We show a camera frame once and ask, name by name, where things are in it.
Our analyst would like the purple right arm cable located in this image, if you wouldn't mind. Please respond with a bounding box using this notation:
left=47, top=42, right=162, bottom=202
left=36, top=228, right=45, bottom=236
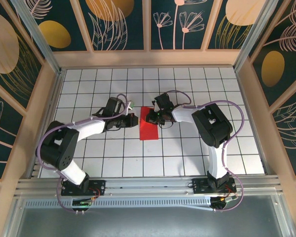
left=174, top=90, right=245, bottom=213

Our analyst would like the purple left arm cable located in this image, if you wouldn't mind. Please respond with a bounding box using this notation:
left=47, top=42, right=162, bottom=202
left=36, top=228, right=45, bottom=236
left=36, top=93, right=133, bottom=214

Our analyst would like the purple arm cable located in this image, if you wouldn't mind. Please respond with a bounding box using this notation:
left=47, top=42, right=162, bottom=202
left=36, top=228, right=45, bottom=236
left=174, top=90, right=245, bottom=213
left=36, top=93, right=133, bottom=214

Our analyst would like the red cloth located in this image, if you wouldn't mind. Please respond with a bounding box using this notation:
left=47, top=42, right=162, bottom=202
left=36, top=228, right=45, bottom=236
left=139, top=106, right=160, bottom=141

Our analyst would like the slotted grey cable duct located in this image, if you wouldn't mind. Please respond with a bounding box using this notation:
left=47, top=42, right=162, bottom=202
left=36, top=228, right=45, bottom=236
left=24, top=198, right=213, bottom=208

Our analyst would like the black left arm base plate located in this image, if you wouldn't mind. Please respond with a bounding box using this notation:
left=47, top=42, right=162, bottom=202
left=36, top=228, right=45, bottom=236
left=61, top=179, right=107, bottom=196

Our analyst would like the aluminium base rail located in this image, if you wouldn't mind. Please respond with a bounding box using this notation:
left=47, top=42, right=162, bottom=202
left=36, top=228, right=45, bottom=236
left=14, top=174, right=283, bottom=198

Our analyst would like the aluminium frame post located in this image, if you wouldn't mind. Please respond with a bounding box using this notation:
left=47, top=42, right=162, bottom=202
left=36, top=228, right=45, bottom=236
left=10, top=0, right=63, bottom=75
left=234, top=0, right=278, bottom=71

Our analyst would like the thin black right gripper cable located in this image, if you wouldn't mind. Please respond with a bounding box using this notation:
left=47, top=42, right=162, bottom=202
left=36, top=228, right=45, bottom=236
left=158, top=120, right=175, bottom=129

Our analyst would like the grey metal sheet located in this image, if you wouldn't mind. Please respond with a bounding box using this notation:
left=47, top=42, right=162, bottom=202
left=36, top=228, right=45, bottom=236
left=3, top=195, right=296, bottom=237

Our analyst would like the aluminium side rail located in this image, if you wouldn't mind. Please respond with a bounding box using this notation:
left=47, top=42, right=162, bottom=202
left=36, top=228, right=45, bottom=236
left=235, top=69, right=271, bottom=175
left=29, top=68, right=65, bottom=179

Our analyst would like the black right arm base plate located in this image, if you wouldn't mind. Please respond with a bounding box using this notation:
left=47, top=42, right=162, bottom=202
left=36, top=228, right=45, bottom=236
left=191, top=177, right=237, bottom=196

